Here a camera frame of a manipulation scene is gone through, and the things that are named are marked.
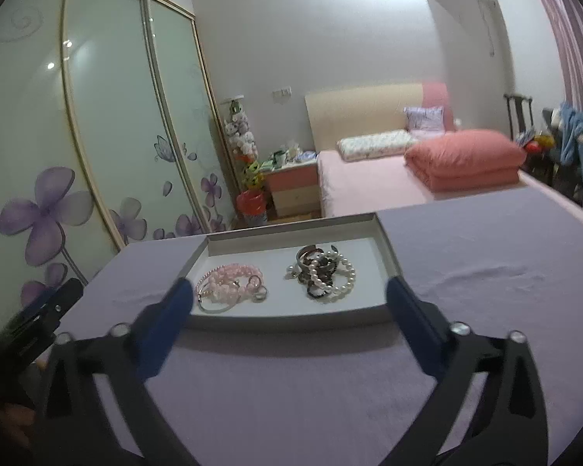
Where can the purple tablecloth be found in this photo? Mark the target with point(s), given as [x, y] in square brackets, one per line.
[320, 374]

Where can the dark wooden chair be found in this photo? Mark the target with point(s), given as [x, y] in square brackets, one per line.
[517, 116]

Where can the thin silver bangle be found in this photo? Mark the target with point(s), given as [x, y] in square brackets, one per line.
[213, 310]

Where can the grey cardboard box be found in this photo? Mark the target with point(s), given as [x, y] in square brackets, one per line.
[277, 297]

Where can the flower print wardrobe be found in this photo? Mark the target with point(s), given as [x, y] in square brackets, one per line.
[102, 107]

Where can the plush toy tower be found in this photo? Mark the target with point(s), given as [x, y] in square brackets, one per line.
[240, 131]

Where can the beige and pink headboard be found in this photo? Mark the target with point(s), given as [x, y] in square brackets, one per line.
[359, 111]

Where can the long floral pillow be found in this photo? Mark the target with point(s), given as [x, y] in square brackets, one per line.
[374, 144]

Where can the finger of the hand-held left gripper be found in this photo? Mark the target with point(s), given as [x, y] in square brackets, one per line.
[63, 298]

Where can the pile of colourful toys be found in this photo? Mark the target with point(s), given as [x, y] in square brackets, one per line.
[539, 141]

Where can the purple striped curtain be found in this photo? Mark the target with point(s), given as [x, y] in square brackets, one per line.
[573, 34]

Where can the bed with pink sheet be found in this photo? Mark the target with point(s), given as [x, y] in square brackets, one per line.
[364, 179]

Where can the pink nightstand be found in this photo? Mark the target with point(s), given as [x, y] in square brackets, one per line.
[291, 184]

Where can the wide silver bangle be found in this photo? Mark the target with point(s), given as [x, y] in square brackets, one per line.
[302, 252]

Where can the red bucket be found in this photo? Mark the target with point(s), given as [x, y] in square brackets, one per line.
[250, 206]

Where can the lilac pillow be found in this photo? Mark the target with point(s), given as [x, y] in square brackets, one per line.
[425, 119]

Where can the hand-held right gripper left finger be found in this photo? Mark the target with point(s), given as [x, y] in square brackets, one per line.
[167, 320]

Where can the wall switches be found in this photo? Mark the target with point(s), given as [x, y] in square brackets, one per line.
[282, 92]

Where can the white mug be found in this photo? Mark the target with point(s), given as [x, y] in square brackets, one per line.
[279, 158]

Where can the folded orange duvet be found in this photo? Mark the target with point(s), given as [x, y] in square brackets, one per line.
[466, 158]

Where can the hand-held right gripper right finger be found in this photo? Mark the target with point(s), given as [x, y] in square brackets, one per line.
[408, 320]

